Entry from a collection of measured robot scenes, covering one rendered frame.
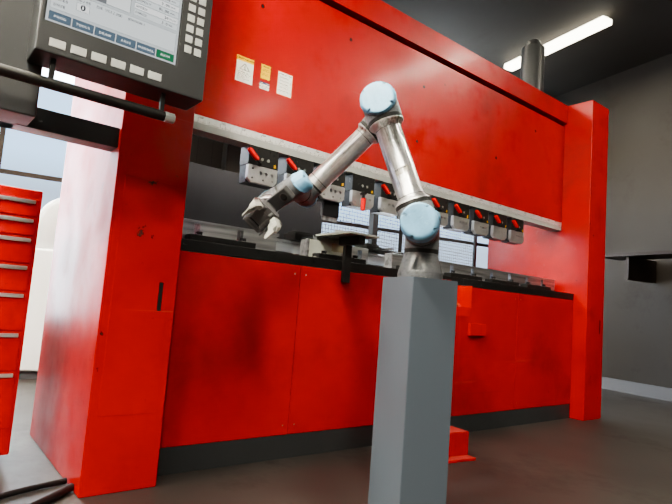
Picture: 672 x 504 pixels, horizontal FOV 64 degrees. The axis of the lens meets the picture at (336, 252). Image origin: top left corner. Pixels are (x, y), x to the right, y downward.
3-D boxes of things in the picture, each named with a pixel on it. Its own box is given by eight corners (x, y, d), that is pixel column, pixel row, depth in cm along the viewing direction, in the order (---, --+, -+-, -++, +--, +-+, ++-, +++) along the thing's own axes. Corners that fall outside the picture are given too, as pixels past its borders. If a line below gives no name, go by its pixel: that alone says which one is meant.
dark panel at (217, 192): (129, 239, 255) (139, 149, 259) (128, 240, 257) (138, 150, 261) (318, 264, 325) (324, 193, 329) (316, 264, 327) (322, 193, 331)
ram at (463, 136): (173, 122, 214) (193, -65, 222) (165, 127, 220) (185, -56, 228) (561, 231, 400) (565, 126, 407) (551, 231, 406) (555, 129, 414)
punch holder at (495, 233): (493, 237, 345) (494, 212, 347) (481, 237, 352) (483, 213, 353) (506, 240, 354) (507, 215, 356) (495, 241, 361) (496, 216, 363)
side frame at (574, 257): (584, 421, 370) (593, 99, 393) (480, 398, 437) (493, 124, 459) (601, 418, 386) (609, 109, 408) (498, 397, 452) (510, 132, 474)
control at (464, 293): (440, 314, 252) (442, 276, 253) (418, 312, 265) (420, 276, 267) (471, 316, 262) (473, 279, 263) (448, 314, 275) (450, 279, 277)
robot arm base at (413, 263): (452, 280, 177) (453, 251, 178) (414, 276, 170) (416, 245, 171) (424, 281, 190) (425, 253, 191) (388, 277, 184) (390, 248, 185)
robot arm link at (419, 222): (445, 240, 174) (393, 90, 183) (444, 233, 160) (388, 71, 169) (409, 251, 176) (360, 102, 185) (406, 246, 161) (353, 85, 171)
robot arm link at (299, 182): (308, 174, 186) (281, 190, 188) (299, 165, 176) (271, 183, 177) (319, 192, 185) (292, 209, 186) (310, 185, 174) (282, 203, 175)
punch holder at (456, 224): (453, 228, 320) (454, 200, 322) (442, 229, 327) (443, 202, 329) (468, 231, 330) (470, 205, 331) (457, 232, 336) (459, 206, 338)
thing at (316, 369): (146, 478, 192) (170, 248, 200) (127, 461, 209) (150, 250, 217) (569, 418, 378) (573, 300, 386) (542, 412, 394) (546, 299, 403)
